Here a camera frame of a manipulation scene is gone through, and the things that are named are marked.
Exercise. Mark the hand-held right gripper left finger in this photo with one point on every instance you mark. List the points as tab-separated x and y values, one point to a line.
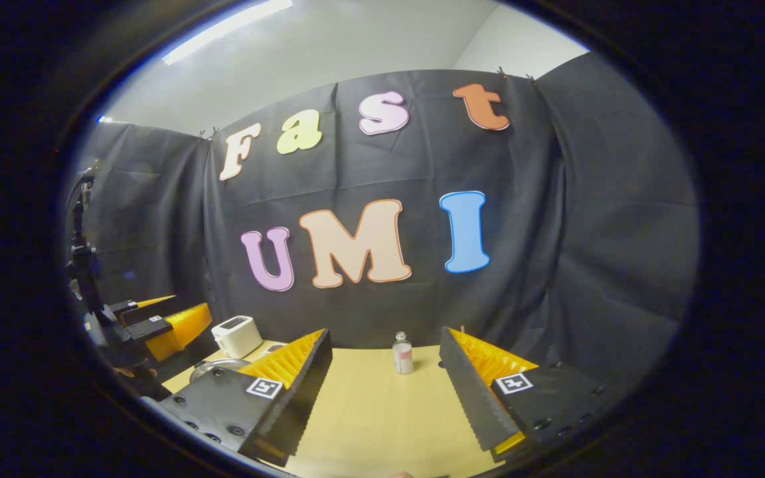
299	398

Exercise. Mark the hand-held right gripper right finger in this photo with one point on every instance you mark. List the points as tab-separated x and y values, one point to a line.
469	398

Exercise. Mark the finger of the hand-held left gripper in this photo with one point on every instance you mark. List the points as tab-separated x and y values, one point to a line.
153	327
131	307

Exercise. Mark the stainless steel pot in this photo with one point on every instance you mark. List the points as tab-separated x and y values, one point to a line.
213	365

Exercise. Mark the white divided dish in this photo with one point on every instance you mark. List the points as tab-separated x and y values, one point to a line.
275	347

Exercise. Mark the clear plastic bottle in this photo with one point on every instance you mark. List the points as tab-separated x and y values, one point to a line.
402	358

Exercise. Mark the white toaster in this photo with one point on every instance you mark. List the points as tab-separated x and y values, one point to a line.
236	338

